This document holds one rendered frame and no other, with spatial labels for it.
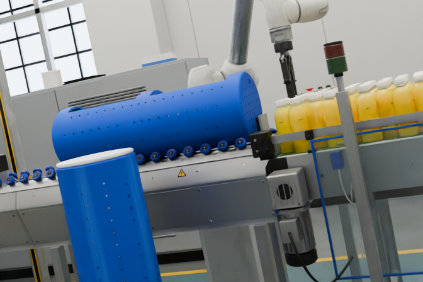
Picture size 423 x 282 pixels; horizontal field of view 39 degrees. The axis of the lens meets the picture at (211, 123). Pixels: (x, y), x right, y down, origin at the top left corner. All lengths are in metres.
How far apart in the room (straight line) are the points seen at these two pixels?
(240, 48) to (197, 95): 0.81
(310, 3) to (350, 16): 2.70
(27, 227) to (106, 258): 0.86
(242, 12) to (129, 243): 1.41
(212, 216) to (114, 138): 0.52
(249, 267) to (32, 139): 2.28
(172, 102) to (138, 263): 0.67
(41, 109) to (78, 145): 2.14
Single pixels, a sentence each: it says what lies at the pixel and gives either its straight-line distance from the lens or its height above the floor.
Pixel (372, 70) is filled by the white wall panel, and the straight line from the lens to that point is 5.16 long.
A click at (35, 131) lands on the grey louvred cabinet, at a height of 1.15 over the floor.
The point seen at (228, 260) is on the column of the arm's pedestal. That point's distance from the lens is 3.17.
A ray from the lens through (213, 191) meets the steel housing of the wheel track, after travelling 2.37.
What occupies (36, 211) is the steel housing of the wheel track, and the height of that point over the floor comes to 0.81.
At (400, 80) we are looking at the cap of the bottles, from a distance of 2.12.
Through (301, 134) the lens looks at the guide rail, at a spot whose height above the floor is 0.97.
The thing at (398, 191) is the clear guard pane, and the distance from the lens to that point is 2.08.
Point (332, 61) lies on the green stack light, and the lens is 1.92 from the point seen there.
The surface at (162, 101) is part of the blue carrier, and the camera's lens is 2.41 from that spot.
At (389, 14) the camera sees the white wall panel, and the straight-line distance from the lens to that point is 5.16.
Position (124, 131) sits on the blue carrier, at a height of 1.09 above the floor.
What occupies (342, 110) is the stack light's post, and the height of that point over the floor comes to 1.04.
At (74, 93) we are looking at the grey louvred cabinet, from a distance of 4.54.
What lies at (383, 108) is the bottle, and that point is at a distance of 2.15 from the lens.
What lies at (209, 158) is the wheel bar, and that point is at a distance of 2.36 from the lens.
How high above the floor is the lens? 1.18
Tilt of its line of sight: 3 degrees down
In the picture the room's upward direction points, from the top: 11 degrees counter-clockwise
